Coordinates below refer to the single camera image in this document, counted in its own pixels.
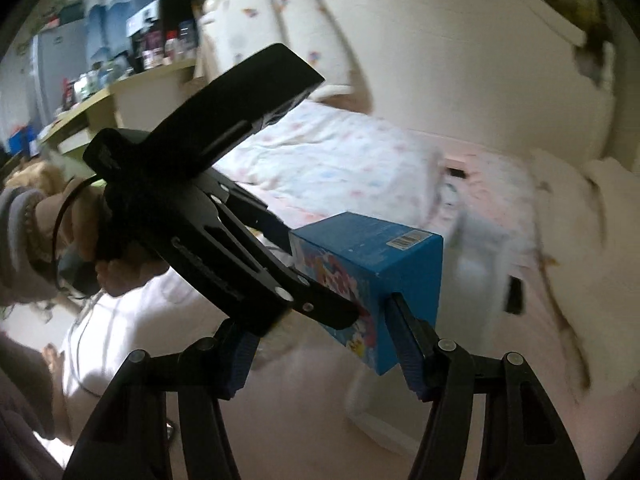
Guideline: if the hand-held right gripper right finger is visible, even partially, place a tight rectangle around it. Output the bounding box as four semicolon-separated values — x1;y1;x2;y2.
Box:
382;292;586;480

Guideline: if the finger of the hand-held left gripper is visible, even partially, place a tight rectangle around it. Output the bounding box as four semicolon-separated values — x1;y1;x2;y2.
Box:
220;210;360;328
220;185;293;256

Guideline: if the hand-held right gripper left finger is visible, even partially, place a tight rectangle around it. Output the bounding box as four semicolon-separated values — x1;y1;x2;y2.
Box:
62;317;261;480

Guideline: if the blue printed cardboard box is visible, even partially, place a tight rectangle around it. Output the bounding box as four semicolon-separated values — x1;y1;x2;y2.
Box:
289;211;445;376

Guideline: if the white storage box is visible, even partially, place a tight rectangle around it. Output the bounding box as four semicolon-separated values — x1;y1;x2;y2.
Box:
345;200;521;451

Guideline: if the person's left forearm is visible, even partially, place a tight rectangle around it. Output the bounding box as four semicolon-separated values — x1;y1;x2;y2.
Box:
0;187;66;306

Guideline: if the person's left hand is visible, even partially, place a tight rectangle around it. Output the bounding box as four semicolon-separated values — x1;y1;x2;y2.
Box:
42;180;173;301

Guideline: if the shelf with assorted items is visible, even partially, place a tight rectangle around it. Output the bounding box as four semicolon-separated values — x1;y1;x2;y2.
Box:
40;57;201;161

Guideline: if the black phone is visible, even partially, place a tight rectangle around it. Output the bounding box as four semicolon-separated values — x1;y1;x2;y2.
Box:
505;277;525;315

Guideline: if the blue bin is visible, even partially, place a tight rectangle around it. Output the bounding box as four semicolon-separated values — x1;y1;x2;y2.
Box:
2;127;41;158

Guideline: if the grey cabinet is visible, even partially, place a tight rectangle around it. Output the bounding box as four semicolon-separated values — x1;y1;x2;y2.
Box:
30;20;91;126

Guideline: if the black box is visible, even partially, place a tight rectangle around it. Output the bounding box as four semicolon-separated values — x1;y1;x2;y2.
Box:
157;0;196;61

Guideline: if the white floral pillow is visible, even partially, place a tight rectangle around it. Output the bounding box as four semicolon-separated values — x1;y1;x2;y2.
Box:
200;0;371;111

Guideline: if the dark cloth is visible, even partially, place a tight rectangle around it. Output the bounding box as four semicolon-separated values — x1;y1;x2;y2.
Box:
0;332;56;466

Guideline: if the white fluffy blanket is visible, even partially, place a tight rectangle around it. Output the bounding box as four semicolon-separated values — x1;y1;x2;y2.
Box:
530;147;640;391

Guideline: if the white bed headboard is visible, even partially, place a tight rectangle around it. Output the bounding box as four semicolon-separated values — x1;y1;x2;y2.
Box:
320;0;631;161

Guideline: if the thin black cable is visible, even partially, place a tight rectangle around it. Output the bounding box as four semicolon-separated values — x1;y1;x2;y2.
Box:
51;175;101;291

